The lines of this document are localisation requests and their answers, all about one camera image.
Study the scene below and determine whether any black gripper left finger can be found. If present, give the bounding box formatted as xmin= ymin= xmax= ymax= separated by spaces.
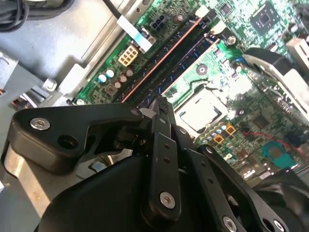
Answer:
xmin=10 ymin=95 xmax=183 ymax=218

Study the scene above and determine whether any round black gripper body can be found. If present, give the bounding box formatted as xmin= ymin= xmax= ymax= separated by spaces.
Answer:
xmin=36 ymin=154 xmax=215 ymax=232

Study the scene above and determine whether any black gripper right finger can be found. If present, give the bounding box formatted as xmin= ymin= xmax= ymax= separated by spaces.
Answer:
xmin=166 ymin=98 xmax=291 ymax=232

